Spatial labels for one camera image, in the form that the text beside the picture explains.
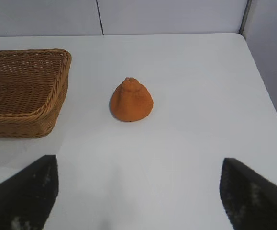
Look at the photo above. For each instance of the brown woven wicker basket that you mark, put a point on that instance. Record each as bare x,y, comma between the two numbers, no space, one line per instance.
18,91

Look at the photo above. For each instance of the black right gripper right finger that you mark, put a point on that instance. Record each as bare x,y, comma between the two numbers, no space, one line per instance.
255,201

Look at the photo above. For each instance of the bumpy orange fruit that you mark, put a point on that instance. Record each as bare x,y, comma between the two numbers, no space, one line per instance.
131,103

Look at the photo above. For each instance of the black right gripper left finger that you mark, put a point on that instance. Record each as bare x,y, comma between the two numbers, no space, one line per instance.
21,198

